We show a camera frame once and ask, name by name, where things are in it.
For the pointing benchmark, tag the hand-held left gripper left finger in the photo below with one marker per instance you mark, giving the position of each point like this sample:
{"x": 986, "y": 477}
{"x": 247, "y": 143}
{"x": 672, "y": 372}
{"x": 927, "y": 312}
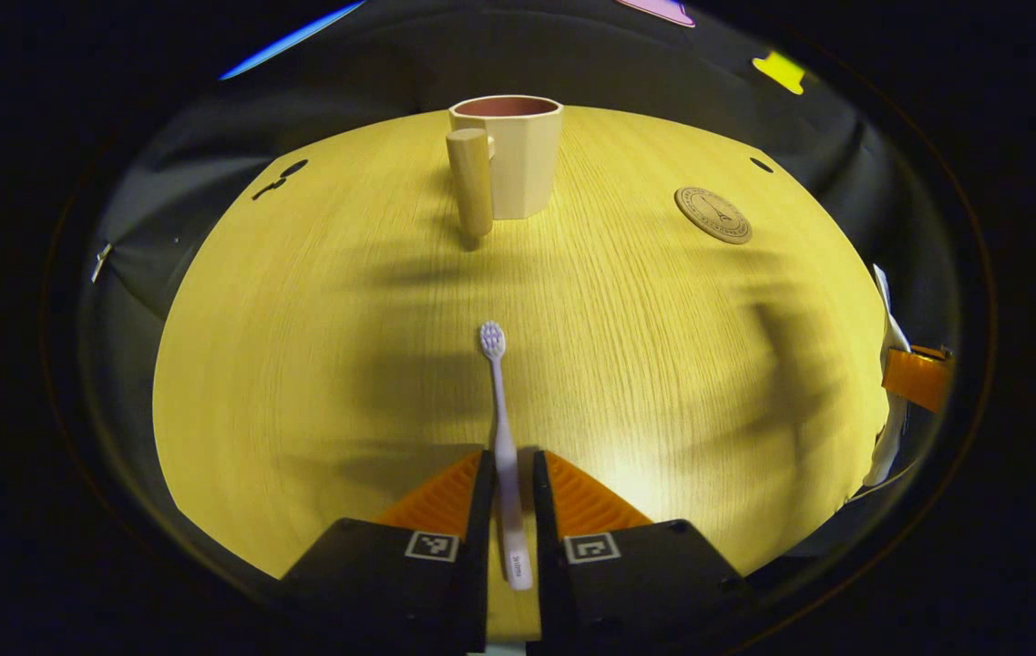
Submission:
{"x": 479, "y": 547}

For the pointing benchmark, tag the white toothpaste tube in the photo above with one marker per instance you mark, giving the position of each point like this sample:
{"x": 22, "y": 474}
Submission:
{"x": 889, "y": 446}

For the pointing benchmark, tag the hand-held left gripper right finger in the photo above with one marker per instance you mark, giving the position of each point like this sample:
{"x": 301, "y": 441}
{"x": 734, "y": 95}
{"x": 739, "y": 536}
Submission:
{"x": 547, "y": 547}

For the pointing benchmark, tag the small silver clip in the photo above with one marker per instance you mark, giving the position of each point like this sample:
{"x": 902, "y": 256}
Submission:
{"x": 101, "y": 262}

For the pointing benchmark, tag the round brown coaster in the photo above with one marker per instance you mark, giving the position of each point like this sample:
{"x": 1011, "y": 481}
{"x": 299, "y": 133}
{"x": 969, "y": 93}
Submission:
{"x": 713, "y": 216}

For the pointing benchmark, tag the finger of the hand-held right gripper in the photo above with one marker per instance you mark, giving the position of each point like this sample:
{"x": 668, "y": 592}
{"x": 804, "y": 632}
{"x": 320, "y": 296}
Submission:
{"x": 918, "y": 375}

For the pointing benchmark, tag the white toothbrush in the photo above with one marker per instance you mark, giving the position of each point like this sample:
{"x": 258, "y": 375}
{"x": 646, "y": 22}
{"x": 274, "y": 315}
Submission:
{"x": 504, "y": 437}

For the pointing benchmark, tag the wooden desktop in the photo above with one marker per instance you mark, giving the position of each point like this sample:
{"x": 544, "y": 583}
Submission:
{"x": 317, "y": 346}

